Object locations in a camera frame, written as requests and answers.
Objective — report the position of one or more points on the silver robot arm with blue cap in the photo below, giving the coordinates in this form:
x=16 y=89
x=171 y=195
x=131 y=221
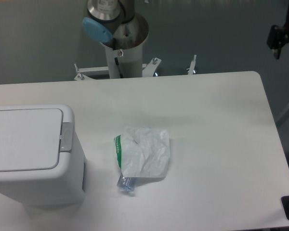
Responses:
x=105 y=17

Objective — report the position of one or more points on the grey trash can push button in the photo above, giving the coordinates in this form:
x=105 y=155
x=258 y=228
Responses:
x=66 y=139

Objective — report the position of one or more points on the white trash can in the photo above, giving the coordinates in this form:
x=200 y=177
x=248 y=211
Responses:
x=63 y=184

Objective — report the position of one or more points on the white trash can lid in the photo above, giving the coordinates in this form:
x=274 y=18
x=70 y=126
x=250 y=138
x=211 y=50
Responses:
x=29 y=139

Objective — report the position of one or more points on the crumpled silver foil bag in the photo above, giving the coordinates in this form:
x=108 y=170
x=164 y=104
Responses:
x=143 y=152

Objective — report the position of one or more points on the crushed clear plastic bottle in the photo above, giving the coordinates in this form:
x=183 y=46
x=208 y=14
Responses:
x=127 y=184

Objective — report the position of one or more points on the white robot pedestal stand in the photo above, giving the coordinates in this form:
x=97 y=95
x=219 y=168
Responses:
x=123 y=49

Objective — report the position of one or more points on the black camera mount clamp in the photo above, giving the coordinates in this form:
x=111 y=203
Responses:
x=278 y=37

